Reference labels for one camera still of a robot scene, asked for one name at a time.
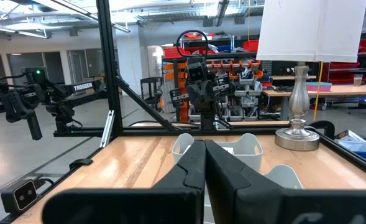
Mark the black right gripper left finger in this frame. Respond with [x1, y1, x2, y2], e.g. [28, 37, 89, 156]
[42, 139, 207, 224]

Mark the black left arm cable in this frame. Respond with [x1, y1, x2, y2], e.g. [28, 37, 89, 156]
[175, 29, 210, 65]

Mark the black utility cart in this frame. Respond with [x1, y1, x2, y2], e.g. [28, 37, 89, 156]
[139, 76, 164, 110]

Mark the black depth camera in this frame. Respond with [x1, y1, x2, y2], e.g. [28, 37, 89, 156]
[1, 179, 40, 215]

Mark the table lamp white shade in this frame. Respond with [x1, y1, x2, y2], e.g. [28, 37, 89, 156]
[256, 0, 366, 152]

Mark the wooden workbench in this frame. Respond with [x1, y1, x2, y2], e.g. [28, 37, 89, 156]
[261, 83, 366, 121]

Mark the black C-clamp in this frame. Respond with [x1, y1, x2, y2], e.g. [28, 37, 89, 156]
[306, 119, 336, 140]

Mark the small black table clip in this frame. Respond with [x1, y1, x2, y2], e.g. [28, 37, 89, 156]
[68, 157, 94, 170]

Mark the clear plastic cup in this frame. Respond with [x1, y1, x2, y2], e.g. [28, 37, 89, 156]
[352, 73, 364, 87]

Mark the silver metal bar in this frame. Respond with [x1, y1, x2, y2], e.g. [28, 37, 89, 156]
[99, 110, 116, 149]

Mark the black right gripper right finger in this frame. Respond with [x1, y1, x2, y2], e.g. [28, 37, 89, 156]
[204, 139, 366, 224]

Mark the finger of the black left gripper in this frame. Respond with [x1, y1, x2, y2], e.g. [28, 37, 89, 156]
[169, 87, 190, 109]
[213, 75, 236, 96]

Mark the black aluminium extrusion frame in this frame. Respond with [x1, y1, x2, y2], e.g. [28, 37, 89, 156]
[0, 0, 366, 224]

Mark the light grey plastic bin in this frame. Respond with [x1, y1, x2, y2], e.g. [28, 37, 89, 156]
[172, 133, 263, 172]
[264, 164, 304, 190]

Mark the metal shelf with orange bins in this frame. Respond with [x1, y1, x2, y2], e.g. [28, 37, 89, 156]
[161, 30, 264, 123]

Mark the black leader arm grip handle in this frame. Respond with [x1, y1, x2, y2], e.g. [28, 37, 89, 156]
[0, 83, 46, 141]

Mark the yellow hanging cable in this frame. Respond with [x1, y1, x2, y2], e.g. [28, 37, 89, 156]
[312, 61, 324, 123]

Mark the teal and pink box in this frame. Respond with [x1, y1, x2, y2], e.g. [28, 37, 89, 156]
[306, 81, 333, 93]

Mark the white box with photo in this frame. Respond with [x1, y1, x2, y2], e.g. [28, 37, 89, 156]
[334, 129, 353, 141]

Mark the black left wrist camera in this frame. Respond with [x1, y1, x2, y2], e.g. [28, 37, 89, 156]
[186, 61, 208, 83]

